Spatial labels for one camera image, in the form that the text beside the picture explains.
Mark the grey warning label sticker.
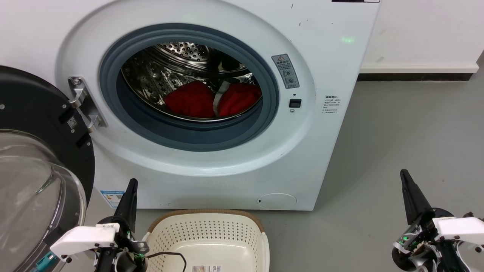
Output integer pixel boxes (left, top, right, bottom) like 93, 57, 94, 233
271, 54, 300, 90

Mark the thin black cable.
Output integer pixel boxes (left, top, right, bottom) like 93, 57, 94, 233
146, 252, 188, 272

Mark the black-rimmed glass washer door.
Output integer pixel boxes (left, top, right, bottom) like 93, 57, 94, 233
0, 65, 96, 272

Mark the grey rubber door gasket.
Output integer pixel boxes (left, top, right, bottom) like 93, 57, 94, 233
99, 23, 280, 152

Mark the round white filter cover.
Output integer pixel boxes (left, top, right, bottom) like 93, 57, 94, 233
257, 193, 298, 209

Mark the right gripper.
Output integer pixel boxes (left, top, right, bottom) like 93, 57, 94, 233
393, 169, 484, 272

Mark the black wall baseboard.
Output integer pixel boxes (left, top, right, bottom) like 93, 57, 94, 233
357, 73, 474, 82

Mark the blue energy label sticker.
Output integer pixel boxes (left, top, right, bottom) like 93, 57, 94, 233
100, 190, 125, 209

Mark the red garment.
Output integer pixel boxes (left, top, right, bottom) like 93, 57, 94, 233
163, 80, 262, 119

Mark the stainless steel washing machine drum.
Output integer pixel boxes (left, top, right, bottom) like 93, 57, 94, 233
121, 42, 263, 122

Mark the white front-load washing machine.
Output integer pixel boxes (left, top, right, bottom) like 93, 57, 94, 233
0, 0, 382, 211

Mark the white text instruction sticker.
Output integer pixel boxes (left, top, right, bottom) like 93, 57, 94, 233
322, 94, 341, 115

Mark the silver metal door hinge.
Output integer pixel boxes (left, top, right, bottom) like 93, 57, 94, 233
68, 76, 108, 133

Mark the teal cable connector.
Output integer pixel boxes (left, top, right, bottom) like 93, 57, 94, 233
38, 252, 57, 272

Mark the cream perforated laundry basket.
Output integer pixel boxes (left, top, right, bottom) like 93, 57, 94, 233
142, 209, 270, 272

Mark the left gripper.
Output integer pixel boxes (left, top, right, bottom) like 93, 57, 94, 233
50, 178, 150, 262

